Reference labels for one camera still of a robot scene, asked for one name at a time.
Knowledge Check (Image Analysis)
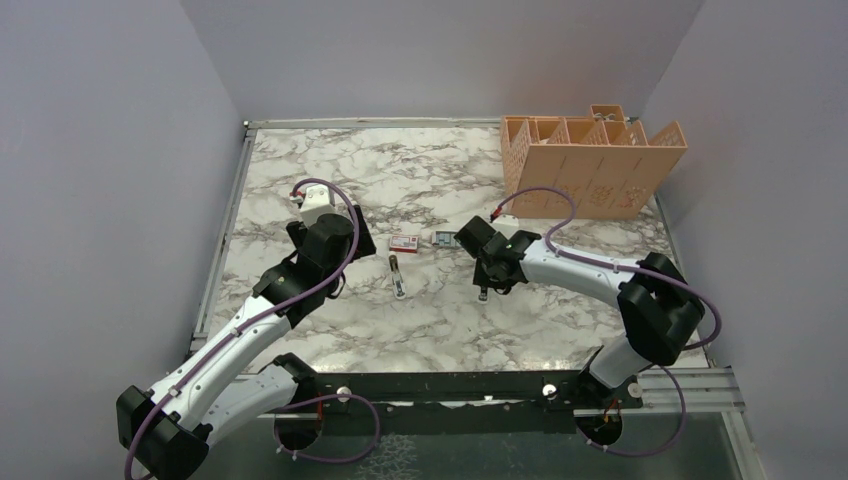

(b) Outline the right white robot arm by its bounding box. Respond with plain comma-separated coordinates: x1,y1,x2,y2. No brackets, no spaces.
454,216,705,407

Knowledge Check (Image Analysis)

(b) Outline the aluminium table frame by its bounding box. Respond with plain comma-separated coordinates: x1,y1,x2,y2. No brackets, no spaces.
139,117,763,480

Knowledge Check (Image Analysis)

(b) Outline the red white staple box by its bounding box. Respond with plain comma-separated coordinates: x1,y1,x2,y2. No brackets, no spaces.
389,235,419,253

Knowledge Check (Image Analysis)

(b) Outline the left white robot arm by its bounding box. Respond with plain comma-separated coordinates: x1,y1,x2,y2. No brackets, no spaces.
116,204,376,479

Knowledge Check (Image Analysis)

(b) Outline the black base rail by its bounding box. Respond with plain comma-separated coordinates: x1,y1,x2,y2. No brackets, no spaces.
273,370,642,439

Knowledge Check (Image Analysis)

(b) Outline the orange desk organizer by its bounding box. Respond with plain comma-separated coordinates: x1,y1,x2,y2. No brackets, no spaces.
500,104,688,220

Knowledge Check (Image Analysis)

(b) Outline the grey teal staple box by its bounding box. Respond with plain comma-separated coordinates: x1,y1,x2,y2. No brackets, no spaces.
431,230,457,248

